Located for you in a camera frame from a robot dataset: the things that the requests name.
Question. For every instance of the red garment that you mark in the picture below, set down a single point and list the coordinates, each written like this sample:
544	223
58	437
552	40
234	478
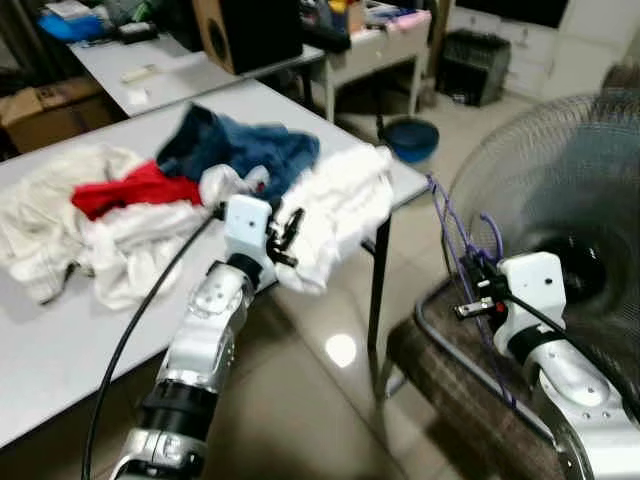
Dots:
130	190

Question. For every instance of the black wooden speaker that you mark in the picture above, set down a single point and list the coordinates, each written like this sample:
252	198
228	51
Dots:
250	35

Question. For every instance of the blue denim garment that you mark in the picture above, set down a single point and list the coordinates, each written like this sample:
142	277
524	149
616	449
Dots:
250	145

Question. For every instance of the crumpled white garment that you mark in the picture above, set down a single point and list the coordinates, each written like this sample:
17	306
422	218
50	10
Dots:
150	250

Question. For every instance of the brown checked padded chair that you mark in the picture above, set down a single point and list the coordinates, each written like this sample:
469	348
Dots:
450	380

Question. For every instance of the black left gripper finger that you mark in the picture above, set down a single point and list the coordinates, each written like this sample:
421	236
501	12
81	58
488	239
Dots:
284	258
296	222

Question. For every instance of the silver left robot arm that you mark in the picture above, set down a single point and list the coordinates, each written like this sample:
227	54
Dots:
205	330

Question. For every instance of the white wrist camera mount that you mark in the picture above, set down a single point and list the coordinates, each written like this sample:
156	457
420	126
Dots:
535	280
246	222

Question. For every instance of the white side desk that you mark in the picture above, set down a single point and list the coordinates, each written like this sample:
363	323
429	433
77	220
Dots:
380	50

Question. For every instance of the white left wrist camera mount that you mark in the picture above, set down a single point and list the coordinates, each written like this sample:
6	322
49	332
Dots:
246	222

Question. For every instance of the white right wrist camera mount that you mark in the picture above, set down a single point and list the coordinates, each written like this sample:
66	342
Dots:
535	280

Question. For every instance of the blue waste bin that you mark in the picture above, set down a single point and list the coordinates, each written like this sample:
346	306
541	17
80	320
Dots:
412	140

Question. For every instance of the black soundbar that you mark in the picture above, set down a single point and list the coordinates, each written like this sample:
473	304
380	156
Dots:
325	38

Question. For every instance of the black television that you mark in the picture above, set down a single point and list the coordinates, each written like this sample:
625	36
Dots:
510	10

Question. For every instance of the blue plastic case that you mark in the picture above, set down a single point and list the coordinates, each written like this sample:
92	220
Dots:
70	27

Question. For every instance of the white table with black legs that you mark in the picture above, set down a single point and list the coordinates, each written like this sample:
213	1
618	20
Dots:
60	360

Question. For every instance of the plain white T-shirt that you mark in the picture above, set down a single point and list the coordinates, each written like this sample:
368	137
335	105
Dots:
340	200

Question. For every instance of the purple plastic hanger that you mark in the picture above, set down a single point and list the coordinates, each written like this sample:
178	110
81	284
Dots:
441	215

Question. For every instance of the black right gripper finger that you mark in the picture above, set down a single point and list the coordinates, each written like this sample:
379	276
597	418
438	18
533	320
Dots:
472	310
478	265

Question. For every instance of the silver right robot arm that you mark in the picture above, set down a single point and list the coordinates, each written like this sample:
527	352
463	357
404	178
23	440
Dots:
585	395

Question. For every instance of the white drawer cabinet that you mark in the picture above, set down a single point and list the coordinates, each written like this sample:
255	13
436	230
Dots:
580	50

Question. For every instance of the black pedestal fan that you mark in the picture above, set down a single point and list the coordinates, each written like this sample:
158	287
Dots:
590	170

